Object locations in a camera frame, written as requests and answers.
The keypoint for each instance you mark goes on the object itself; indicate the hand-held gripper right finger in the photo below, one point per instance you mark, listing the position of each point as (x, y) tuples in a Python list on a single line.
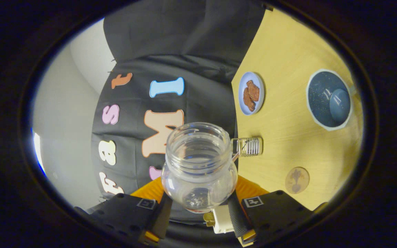
[(274, 213)]

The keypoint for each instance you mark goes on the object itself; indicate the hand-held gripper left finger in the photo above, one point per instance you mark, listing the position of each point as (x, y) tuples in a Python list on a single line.
[(126, 213)]

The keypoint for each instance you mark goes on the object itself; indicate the round brown coaster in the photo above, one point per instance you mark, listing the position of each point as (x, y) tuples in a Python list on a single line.
[(297, 180)]

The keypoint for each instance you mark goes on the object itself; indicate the clear glass bottle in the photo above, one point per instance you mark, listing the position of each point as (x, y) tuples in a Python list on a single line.
[(198, 165)]

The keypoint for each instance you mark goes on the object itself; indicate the dark blue cup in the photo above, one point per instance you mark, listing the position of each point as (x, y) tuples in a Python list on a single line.
[(324, 100)]

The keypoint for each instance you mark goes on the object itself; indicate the white toaster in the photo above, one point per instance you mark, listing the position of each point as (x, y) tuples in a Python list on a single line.
[(223, 220)]

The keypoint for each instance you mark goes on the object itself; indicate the brown bread slices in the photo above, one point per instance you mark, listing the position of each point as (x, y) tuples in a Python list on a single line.
[(208, 218)]

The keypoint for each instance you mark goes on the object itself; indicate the light wooden table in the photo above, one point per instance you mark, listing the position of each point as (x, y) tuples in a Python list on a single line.
[(288, 144)]

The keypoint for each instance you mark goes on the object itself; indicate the brown cookie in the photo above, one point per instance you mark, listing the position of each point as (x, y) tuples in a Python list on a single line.
[(253, 90), (248, 102)]

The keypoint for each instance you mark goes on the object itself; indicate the light blue plate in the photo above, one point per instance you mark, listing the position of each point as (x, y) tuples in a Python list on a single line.
[(242, 103)]

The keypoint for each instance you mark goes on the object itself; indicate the black backdrop cloth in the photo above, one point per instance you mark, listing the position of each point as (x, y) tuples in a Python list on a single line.
[(171, 34)]

